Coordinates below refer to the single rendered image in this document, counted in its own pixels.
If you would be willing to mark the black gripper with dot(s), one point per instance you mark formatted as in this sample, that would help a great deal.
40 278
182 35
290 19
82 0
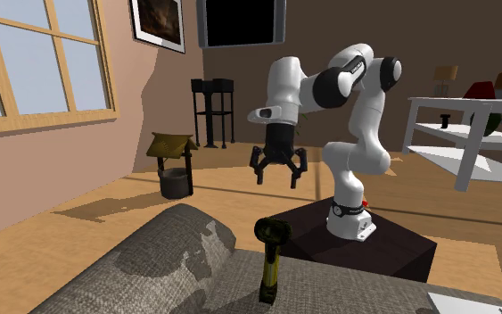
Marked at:
280 141

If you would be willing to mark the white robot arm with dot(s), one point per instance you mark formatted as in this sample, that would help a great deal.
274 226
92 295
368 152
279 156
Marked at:
365 126

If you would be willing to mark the black tall side stand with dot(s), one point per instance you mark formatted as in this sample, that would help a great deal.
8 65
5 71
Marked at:
211 87

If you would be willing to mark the wishing well decoration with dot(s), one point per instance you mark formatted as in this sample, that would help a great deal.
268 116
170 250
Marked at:
172 148

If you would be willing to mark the dark robot stand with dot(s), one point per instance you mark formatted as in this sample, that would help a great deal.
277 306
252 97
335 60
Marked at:
376 254

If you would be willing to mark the grey framed television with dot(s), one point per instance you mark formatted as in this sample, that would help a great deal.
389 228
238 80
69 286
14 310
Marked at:
239 19

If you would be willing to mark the grey fabric sofa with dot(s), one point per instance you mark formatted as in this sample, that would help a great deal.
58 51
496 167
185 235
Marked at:
168 269

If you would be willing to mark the white shelf table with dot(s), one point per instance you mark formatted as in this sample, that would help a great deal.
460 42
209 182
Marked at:
472 106

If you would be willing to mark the white flat object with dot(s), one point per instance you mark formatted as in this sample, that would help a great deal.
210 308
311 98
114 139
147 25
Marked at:
463 305

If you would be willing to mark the framed wall picture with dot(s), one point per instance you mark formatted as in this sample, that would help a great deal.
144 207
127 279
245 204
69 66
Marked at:
159 21

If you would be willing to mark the wooden frame window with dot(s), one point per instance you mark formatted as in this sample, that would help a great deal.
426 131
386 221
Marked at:
55 117

